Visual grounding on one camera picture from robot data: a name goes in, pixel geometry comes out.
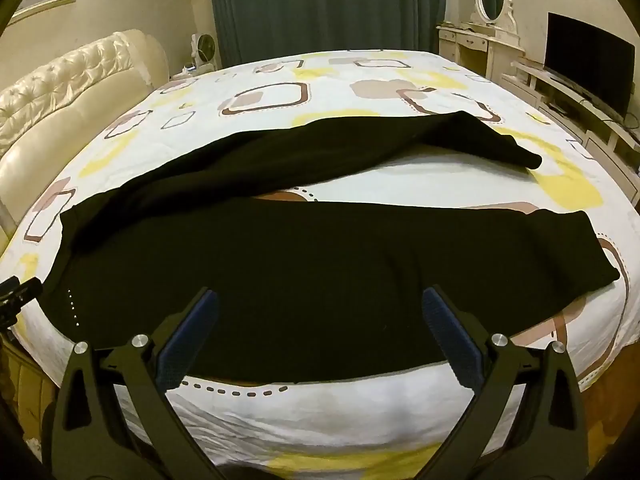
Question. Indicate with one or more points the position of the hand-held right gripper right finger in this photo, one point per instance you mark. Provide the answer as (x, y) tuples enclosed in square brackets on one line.
[(450, 342)]

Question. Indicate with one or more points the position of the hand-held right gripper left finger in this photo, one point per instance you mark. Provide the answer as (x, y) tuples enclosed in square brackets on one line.
[(185, 342)]

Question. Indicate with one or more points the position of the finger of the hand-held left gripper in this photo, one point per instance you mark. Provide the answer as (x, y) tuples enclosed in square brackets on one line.
[(20, 297)]

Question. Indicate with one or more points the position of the black pants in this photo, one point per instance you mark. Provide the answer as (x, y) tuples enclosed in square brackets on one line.
[(300, 270)]

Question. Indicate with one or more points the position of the patterned white bedsheet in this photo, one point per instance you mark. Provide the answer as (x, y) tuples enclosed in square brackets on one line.
[(400, 180)]

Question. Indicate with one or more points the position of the cream tufted leather headboard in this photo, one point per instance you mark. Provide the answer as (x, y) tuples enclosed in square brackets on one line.
[(75, 90)]

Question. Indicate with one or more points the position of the white television stand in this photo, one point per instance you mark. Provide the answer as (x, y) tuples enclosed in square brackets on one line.
[(530, 80)]

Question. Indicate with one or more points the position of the small white fan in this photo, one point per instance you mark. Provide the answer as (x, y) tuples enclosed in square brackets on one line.
[(202, 52)]

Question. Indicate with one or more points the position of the white vanity dresser with mirror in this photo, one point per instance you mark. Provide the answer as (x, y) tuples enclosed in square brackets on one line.
[(480, 42)]

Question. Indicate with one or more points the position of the black flat television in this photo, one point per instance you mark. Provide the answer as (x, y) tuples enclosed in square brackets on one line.
[(585, 65)]

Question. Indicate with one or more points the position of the teal curtain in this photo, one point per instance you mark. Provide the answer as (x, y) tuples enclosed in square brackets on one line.
[(325, 5)]

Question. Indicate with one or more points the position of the wooden bed frame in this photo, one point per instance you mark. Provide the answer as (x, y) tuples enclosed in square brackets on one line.
[(25, 385)]

